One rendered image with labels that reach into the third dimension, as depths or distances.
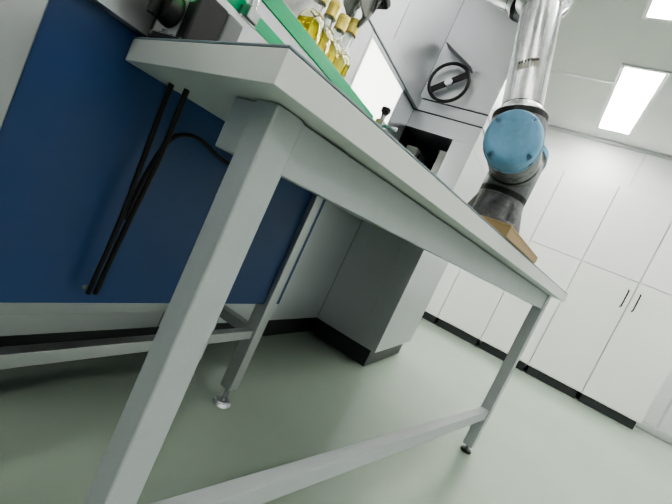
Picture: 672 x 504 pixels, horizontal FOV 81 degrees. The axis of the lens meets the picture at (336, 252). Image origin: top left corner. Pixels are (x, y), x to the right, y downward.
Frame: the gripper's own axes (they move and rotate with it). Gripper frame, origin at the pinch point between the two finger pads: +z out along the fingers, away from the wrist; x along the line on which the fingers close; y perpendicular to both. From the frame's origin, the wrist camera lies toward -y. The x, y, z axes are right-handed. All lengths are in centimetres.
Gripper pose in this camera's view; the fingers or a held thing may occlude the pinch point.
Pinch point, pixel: (355, 24)
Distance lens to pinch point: 133.2
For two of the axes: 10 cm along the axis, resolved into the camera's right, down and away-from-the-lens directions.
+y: -4.5, -1.4, -8.8
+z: -4.2, 9.1, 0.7
